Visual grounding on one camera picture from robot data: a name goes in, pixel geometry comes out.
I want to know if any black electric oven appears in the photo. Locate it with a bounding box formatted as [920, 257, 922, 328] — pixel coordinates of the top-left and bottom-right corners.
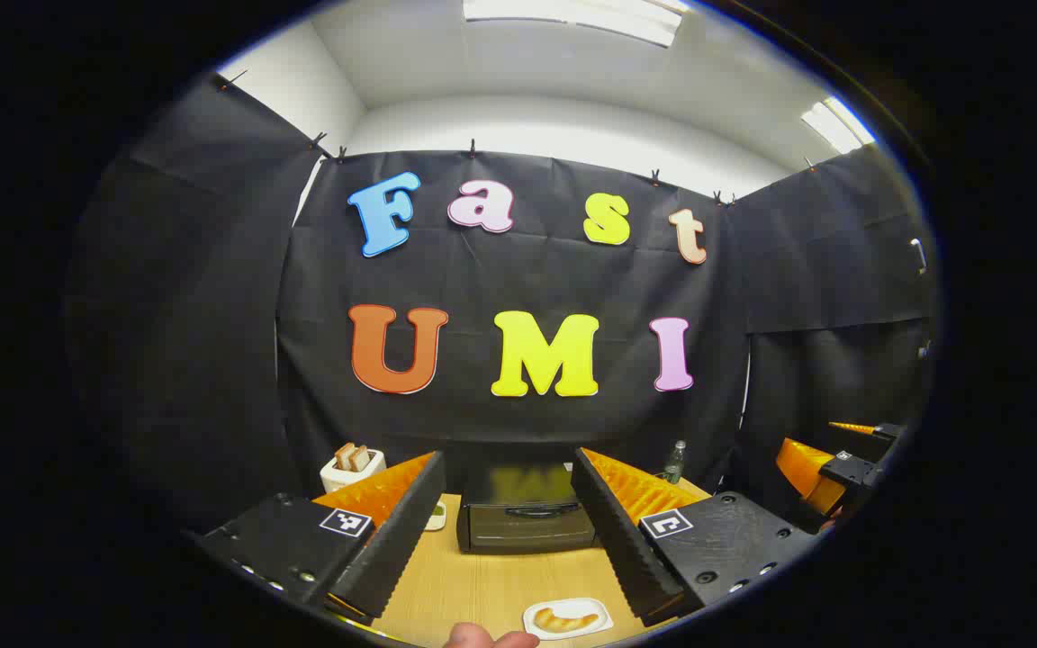
[455, 463, 599, 554]

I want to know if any white toaster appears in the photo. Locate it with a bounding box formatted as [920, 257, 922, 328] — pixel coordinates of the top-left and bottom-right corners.
[320, 445, 387, 494]

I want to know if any black backdrop cloth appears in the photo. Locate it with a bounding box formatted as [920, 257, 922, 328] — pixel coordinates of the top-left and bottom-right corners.
[64, 72, 938, 532]

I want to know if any ceiling light panel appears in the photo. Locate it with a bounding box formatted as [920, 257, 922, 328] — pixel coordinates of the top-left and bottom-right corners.
[800, 96, 876, 155]

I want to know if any white rectangular plate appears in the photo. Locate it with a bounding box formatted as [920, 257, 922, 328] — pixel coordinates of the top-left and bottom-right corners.
[522, 597, 614, 642]

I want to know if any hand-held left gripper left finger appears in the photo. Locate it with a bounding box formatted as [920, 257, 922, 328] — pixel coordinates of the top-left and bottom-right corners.
[193, 450, 447, 622]

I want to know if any golden croissant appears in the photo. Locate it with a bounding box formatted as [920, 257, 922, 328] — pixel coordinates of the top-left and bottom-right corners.
[534, 608, 600, 633]

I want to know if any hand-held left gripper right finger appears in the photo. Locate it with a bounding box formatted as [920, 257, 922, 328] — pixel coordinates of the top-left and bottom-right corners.
[570, 447, 821, 628]

